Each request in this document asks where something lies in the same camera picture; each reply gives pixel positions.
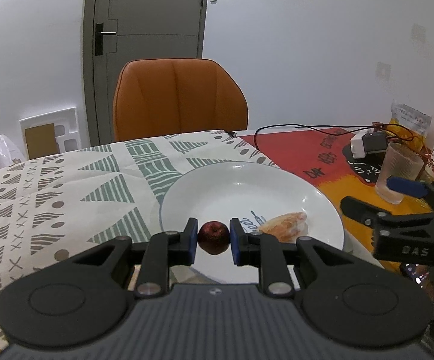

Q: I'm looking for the peeled pomelo segment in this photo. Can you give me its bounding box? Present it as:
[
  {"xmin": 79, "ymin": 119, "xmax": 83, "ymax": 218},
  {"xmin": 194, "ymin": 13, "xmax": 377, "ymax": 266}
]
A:
[{"xmin": 258, "ymin": 211, "xmax": 307, "ymax": 243}]

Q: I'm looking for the frosted plastic cup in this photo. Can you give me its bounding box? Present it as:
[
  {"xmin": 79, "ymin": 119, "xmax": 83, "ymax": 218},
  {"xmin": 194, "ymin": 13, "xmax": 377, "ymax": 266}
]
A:
[{"xmin": 375, "ymin": 142, "xmax": 424, "ymax": 205}]

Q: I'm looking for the snack bag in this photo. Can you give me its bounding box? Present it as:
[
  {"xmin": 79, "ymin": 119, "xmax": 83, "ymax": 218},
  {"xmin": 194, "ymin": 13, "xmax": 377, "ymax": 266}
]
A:
[{"xmin": 387, "ymin": 102, "xmax": 432, "ymax": 138}]

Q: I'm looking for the white power adapter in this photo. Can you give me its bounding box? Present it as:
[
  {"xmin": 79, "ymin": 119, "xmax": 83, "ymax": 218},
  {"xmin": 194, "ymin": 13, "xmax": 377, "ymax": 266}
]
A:
[{"xmin": 350, "ymin": 128, "xmax": 388, "ymax": 159}]

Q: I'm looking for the red orange printed mat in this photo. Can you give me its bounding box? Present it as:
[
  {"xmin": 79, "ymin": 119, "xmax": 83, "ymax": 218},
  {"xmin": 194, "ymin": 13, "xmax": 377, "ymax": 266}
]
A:
[{"xmin": 238, "ymin": 127, "xmax": 434, "ymax": 271}]

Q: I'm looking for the patterned white tablecloth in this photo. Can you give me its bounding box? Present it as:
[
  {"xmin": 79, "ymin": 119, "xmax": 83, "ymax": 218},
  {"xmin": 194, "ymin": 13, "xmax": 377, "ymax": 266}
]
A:
[{"xmin": 0, "ymin": 130, "xmax": 277, "ymax": 351}]

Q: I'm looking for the white ceramic plate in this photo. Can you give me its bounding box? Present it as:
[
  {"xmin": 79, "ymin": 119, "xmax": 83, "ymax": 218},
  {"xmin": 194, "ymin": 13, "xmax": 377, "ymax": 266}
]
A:
[{"xmin": 159, "ymin": 161, "xmax": 346, "ymax": 284}]

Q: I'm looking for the white plastic bag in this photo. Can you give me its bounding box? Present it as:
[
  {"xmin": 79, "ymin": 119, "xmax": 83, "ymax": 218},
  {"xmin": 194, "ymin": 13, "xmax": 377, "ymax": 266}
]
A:
[{"xmin": 0, "ymin": 134, "xmax": 26, "ymax": 169}]

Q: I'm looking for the white foam packaging with cardboard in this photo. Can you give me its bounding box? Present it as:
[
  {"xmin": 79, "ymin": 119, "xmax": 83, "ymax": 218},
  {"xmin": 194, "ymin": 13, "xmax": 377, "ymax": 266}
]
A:
[{"xmin": 19, "ymin": 107, "xmax": 82, "ymax": 159}]

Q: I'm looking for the orange leather chair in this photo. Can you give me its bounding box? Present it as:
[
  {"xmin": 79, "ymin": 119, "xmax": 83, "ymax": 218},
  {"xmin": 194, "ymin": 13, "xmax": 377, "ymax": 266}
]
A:
[{"xmin": 113, "ymin": 58, "xmax": 249, "ymax": 141}]

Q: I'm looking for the grey door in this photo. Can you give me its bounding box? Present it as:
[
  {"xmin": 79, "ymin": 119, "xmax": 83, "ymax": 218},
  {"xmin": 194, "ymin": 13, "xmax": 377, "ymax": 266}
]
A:
[{"xmin": 82, "ymin": 0, "xmax": 207, "ymax": 146}]

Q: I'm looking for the black cable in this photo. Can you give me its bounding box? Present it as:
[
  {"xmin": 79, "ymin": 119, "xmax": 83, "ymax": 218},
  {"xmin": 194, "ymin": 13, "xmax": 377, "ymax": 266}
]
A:
[{"xmin": 222, "ymin": 121, "xmax": 372, "ymax": 159}]

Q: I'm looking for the black door handle lock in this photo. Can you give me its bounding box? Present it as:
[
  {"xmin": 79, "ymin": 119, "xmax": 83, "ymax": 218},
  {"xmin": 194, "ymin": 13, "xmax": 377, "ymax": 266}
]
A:
[{"xmin": 94, "ymin": 23, "xmax": 117, "ymax": 56}]

